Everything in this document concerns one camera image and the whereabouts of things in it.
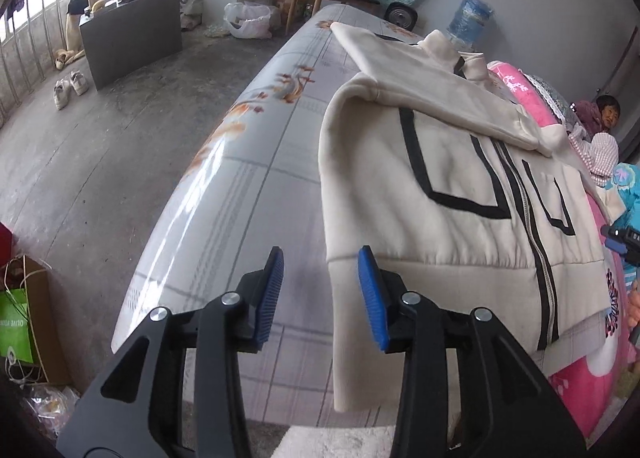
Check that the blue printed garment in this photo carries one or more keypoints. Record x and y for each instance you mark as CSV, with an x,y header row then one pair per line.
x,y
627,188

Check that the metal window railing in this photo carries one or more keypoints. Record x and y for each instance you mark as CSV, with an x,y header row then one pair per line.
x,y
45,3

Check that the clear plastic bag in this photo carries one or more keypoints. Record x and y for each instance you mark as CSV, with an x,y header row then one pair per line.
x,y
50,408

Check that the black round fan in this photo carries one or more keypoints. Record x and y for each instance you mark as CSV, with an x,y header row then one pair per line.
x,y
400,16

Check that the hanging dark clothes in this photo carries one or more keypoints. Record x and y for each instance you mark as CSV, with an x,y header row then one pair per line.
x,y
17,1

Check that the pink floral blanket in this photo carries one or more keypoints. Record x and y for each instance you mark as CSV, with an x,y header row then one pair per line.
x,y
575,388

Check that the beige slippers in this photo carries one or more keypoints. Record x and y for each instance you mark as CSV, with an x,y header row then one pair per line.
x,y
67,58

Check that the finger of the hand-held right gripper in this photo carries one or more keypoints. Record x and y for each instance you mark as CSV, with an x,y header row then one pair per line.
x,y
611,239

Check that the blue water jug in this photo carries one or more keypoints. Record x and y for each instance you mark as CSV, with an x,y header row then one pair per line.
x,y
470,18

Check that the grey cabinet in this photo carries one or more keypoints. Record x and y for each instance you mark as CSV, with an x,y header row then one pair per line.
x,y
130,33

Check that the beige zip jacket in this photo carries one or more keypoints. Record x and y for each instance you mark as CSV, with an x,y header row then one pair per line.
x,y
450,163

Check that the green paper bag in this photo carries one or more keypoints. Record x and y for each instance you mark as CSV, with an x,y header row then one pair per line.
x,y
15,323

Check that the white plastic bag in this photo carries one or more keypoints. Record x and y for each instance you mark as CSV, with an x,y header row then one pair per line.
x,y
245,21

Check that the silver lace-trimmed pillow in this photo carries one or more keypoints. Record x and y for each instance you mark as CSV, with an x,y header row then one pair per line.
x,y
550,93

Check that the white shoe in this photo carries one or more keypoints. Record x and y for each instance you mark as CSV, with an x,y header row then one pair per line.
x,y
61,93
79,83

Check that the brown paper bag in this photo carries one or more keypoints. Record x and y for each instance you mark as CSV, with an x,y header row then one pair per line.
x,y
45,318

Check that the red paper bag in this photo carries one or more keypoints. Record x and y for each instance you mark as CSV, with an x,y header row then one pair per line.
x,y
6,245

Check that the pink checked cloth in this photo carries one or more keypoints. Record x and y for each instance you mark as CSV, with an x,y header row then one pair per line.
x,y
602,151

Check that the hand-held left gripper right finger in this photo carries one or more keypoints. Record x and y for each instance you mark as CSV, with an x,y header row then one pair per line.
x,y
370,298

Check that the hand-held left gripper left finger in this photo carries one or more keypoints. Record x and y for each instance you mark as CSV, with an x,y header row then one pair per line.
x,y
270,288

